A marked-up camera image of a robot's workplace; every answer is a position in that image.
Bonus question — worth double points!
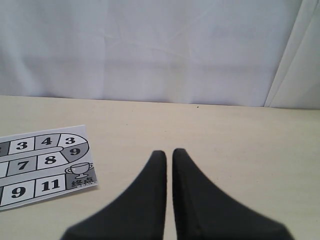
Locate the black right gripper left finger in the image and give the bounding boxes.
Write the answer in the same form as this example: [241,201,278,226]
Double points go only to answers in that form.
[62,150,167,240]

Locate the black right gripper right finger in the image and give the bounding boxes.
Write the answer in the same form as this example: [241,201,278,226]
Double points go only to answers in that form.
[172,148,294,240]

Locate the printed paper game board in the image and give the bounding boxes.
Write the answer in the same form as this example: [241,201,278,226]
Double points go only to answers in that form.
[0,125,98,211]

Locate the white backdrop curtain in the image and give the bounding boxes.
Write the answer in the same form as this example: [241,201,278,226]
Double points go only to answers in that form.
[0,0,320,109]

